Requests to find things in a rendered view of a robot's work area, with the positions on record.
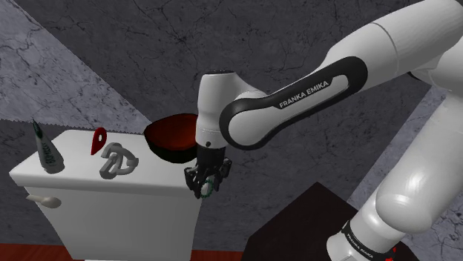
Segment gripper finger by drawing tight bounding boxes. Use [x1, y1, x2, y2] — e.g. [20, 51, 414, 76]
[183, 166, 203, 200]
[214, 157, 233, 191]

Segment green beaded ring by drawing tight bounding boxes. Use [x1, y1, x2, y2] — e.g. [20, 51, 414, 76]
[200, 179, 215, 199]

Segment red bowl with black outside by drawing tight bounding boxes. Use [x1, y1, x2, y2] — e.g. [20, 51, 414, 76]
[142, 113, 200, 165]

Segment white toilet tank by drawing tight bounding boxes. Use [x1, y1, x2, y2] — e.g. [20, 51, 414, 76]
[8, 128, 203, 261]

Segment dark robot stand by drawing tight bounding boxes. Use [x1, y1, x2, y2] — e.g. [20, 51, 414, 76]
[240, 182, 421, 261]

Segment red teardrop-shaped pick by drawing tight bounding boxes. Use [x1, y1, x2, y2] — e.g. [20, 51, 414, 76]
[90, 126, 108, 156]

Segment grey tube with dark cap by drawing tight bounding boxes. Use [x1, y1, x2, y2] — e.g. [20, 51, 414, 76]
[31, 119, 65, 175]

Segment grey looped ring shape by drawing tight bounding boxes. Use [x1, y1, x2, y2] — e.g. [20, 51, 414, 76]
[99, 142, 140, 180]

